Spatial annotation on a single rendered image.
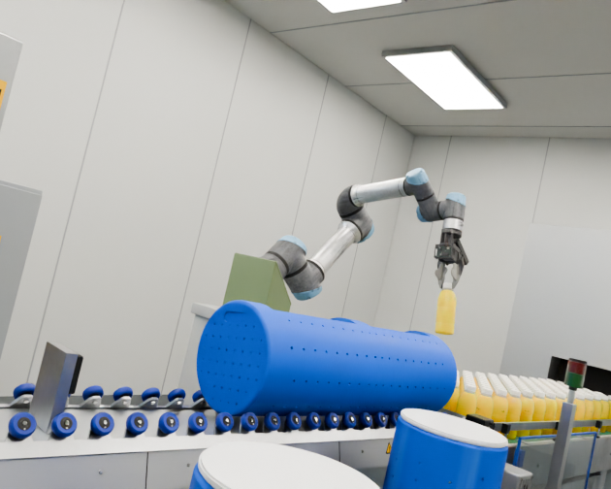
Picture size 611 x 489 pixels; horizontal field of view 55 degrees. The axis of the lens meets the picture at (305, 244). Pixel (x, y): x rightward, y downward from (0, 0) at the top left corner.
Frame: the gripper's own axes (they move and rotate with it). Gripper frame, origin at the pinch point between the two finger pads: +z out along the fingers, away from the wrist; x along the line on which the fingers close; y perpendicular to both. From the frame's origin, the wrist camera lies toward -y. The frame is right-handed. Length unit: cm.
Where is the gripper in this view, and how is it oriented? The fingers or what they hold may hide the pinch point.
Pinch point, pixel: (448, 285)
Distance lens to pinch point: 220.8
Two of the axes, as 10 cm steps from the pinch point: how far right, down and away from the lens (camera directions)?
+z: -1.9, 9.4, -2.9
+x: 7.7, -0.4, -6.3
